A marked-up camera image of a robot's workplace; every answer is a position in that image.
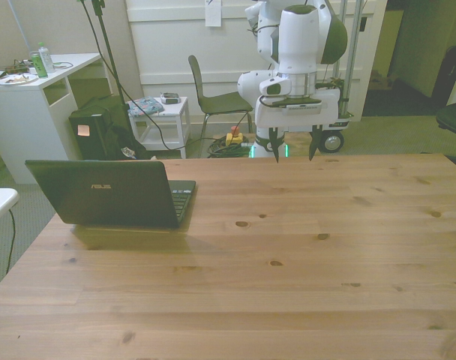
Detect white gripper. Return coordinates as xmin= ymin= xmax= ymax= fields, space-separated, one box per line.
xmin=254 ymin=88 xmax=342 ymax=164

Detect black ASUS laptop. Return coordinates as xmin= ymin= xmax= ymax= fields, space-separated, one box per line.
xmin=24 ymin=159 xmax=197 ymax=231

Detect yellow emergency stop button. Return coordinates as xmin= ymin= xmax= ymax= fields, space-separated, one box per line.
xmin=225 ymin=126 xmax=245 ymax=147

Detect dark chair with metal legs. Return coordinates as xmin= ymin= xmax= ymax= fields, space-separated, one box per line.
xmin=187 ymin=54 xmax=254 ymax=159

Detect cardboard box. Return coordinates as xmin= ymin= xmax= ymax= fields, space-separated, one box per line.
xmin=369 ymin=69 xmax=395 ymax=92

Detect small white side table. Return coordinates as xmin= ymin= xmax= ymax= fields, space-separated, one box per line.
xmin=125 ymin=95 xmax=191 ymax=160

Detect small grey device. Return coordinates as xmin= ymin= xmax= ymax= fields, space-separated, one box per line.
xmin=160 ymin=91 xmax=182 ymax=106

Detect white paper sheet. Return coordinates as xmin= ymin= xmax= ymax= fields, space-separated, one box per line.
xmin=205 ymin=0 xmax=223 ymax=29

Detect floral patterned cloth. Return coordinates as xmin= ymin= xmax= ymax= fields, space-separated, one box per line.
xmin=127 ymin=96 xmax=165 ymax=118

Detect black office chair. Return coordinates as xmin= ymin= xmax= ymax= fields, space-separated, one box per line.
xmin=435 ymin=70 xmax=456 ymax=163

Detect black backpack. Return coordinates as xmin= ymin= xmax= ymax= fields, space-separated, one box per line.
xmin=105 ymin=124 xmax=155 ymax=161

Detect black computer tower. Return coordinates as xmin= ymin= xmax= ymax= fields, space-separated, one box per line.
xmin=67 ymin=104 xmax=131 ymax=161

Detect clear plastic bottle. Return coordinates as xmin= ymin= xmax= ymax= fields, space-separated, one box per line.
xmin=37 ymin=41 xmax=56 ymax=74

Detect large white desk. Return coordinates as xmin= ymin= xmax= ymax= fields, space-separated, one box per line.
xmin=0 ymin=52 xmax=113 ymax=185

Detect green can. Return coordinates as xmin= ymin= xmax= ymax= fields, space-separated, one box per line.
xmin=29 ymin=49 xmax=50 ymax=80

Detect white plate with food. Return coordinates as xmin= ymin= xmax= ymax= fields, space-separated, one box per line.
xmin=0 ymin=73 xmax=39 ymax=86

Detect coiled black cables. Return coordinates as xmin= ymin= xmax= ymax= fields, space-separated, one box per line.
xmin=206 ymin=136 xmax=252 ymax=159

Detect aluminium frame post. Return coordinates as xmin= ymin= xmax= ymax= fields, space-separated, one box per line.
xmin=339 ymin=0 xmax=365 ymax=113

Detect black camera stand pole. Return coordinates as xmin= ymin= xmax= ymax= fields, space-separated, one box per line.
xmin=75 ymin=0 xmax=131 ymax=110

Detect thin black cable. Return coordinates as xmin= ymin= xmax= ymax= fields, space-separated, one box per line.
xmin=5 ymin=208 xmax=17 ymax=275

